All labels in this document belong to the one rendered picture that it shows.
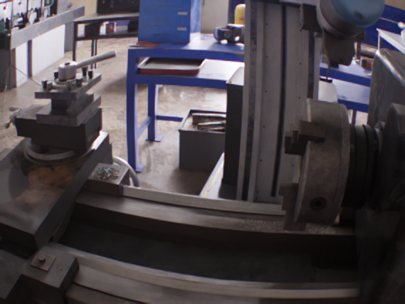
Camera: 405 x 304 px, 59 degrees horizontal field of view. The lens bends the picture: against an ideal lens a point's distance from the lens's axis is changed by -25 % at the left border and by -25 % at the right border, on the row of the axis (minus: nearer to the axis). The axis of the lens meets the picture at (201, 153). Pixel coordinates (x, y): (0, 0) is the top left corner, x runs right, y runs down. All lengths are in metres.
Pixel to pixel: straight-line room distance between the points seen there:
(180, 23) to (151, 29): 0.20
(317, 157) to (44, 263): 0.61
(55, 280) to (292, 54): 1.40
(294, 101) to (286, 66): 0.16
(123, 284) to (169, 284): 0.10
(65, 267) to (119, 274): 0.14
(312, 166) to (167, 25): 2.19
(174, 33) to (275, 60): 1.10
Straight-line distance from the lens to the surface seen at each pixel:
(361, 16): 0.56
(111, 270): 0.96
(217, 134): 2.92
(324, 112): 0.81
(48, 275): 0.91
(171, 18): 2.83
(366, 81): 2.68
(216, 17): 7.58
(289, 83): 1.91
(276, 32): 1.86
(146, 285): 0.93
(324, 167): 0.77
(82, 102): 1.18
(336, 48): 0.71
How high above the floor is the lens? 1.49
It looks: 27 degrees down
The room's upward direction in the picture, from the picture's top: 2 degrees clockwise
